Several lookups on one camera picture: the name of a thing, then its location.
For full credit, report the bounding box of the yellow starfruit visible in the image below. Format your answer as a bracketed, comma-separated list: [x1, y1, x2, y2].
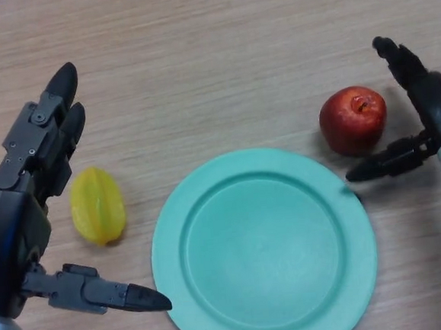
[67, 164, 129, 249]

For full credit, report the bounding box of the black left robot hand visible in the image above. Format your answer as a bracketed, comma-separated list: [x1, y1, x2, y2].
[0, 55, 174, 325]

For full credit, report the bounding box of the red apple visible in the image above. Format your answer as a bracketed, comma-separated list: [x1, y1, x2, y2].
[316, 83, 391, 160]

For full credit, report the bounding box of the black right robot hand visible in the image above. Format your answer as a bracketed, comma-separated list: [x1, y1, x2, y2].
[334, 30, 441, 184]

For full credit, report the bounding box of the green round plate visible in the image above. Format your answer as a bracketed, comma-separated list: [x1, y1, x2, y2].
[142, 139, 384, 330]

